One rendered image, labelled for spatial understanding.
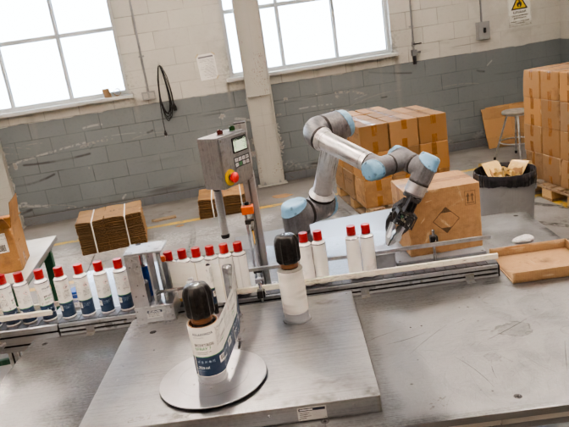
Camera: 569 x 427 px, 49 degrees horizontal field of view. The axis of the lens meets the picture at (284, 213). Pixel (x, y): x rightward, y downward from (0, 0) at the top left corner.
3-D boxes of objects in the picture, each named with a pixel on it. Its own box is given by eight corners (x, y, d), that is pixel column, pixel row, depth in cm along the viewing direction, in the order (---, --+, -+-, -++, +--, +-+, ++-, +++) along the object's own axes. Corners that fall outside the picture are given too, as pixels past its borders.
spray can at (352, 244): (350, 280, 233) (344, 229, 227) (349, 275, 238) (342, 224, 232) (364, 279, 233) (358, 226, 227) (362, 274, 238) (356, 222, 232)
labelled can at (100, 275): (100, 315, 235) (87, 264, 230) (103, 309, 240) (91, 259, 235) (113, 313, 235) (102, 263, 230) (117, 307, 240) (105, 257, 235)
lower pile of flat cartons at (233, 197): (199, 219, 670) (196, 201, 664) (201, 207, 722) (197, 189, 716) (259, 210, 674) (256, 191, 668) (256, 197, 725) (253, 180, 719)
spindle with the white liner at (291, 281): (284, 326, 205) (270, 241, 196) (284, 314, 213) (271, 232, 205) (311, 323, 204) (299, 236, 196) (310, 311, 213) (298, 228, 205)
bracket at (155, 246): (123, 257, 216) (122, 254, 215) (129, 246, 226) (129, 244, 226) (161, 252, 215) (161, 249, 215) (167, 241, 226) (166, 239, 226)
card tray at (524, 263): (513, 283, 222) (512, 273, 221) (489, 257, 247) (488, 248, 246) (598, 272, 221) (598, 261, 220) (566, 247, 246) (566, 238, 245)
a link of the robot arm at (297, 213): (278, 231, 278) (273, 202, 275) (302, 222, 285) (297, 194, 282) (294, 236, 269) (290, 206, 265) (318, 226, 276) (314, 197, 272)
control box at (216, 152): (205, 190, 229) (196, 139, 224) (234, 177, 243) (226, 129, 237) (226, 191, 224) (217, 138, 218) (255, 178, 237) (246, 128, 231)
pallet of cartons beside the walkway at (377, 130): (455, 208, 581) (449, 112, 556) (369, 225, 570) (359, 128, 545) (408, 181, 696) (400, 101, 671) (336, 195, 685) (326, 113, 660)
